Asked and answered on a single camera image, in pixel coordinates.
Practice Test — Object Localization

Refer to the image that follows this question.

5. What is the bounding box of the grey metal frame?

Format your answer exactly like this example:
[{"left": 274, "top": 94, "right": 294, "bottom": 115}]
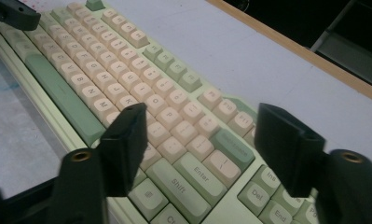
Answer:
[{"left": 310, "top": 0, "right": 372, "bottom": 91}]

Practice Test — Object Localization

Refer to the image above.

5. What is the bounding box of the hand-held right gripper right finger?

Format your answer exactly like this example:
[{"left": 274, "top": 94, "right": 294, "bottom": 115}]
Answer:
[{"left": 254, "top": 103, "right": 326, "bottom": 199}]

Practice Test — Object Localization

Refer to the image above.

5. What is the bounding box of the green and cream keyboard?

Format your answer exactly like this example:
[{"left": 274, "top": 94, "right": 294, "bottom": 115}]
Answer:
[{"left": 0, "top": 0, "right": 323, "bottom": 224}]

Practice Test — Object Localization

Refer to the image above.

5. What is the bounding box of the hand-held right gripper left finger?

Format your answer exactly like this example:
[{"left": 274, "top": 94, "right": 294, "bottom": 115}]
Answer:
[{"left": 98, "top": 103, "right": 149, "bottom": 198}]

